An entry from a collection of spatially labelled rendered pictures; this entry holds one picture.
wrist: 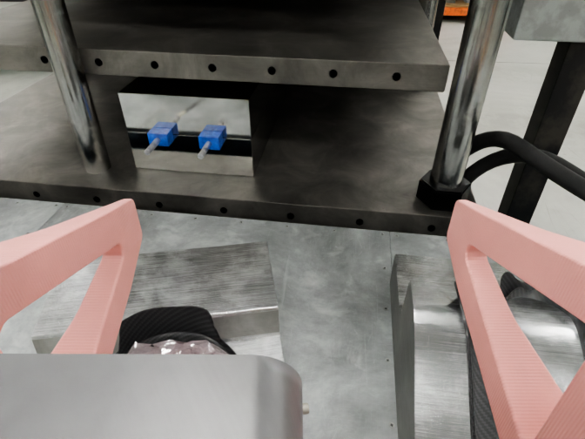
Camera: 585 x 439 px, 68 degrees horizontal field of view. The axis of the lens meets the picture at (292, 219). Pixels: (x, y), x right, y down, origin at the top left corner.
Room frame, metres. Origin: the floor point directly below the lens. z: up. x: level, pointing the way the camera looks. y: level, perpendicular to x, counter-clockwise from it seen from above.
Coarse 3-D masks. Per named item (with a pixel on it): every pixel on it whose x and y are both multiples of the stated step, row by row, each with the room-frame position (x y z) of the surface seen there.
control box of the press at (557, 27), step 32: (544, 0) 0.81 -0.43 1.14; (576, 0) 0.80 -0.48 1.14; (512, 32) 0.83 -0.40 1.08; (544, 32) 0.81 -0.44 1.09; (576, 32) 0.80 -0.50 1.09; (576, 64) 0.84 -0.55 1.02; (544, 96) 0.87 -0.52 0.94; (576, 96) 0.84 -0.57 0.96; (544, 128) 0.85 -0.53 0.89; (512, 192) 0.86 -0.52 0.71
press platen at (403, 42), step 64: (64, 0) 1.34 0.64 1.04; (128, 0) 1.35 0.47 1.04; (192, 0) 1.35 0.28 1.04; (256, 0) 1.35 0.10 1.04; (320, 0) 1.36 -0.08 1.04; (384, 0) 1.36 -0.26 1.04; (0, 64) 0.89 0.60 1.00; (128, 64) 0.85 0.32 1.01; (192, 64) 0.84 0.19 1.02; (256, 64) 0.82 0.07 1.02; (320, 64) 0.80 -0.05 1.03; (384, 64) 0.79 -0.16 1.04; (448, 64) 0.77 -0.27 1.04
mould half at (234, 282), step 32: (160, 256) 0.41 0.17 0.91; (192, 256) 0.41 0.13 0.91; (224, 256) 0.41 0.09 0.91; (256, 256) 0.41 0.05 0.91; (64, 288) 0.35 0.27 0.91; (160, 288) 0.35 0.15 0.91; (192, 288) 0.35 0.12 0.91; (224, 288) 0.35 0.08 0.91; (256, 288) 0.36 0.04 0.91; (64, 320) 0.31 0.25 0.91; (224, 320) 0.32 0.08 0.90; (256, 320) 0.32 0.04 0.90; (256, 352) 0.30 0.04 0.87
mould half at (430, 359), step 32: (416, 256) 0.47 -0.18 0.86; (416, 288) 0.33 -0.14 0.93; (448, 288) 0.33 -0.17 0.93; (416, 320) 0.29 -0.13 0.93; (448, 320) 0.29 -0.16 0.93; (544, 320) 0.29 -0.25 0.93; (416, 352) 0.26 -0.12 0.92; (448, 352) 0.26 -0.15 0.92; (544, 352) 0.26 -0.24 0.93; (576, 352) 0.26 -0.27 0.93; (416, 384) 0.23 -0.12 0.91; (448, 384) 0.23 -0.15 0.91; (416, 416) 0.21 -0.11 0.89; (448, 416) 0.21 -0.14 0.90
